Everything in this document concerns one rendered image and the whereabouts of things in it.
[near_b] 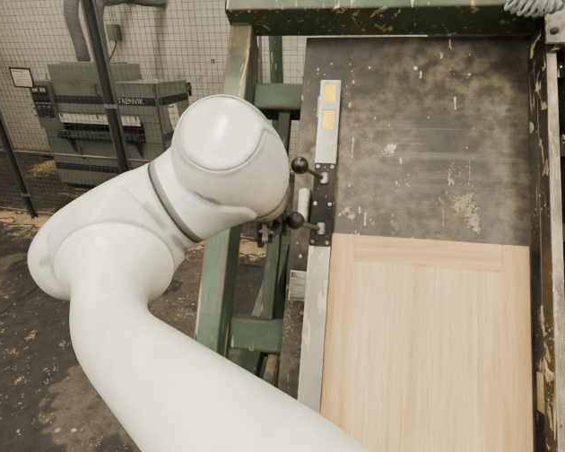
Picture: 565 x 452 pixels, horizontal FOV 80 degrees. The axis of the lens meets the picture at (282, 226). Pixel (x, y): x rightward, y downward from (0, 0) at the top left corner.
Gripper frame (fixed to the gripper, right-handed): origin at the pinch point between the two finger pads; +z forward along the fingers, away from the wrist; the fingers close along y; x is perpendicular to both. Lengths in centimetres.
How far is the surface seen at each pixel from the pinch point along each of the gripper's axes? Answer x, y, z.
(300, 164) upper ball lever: 3.7, -11.5, -0.1
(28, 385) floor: -158, 89, 124
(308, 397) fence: 8.3, 37.5, 11.6
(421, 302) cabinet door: 32.4, 14.9, 14.0
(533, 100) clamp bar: 56, -34, 14
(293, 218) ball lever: 3.1, -0.1, -0.2
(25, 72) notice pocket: -277, -154, 191
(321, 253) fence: 9.1, 5.7, 11.7
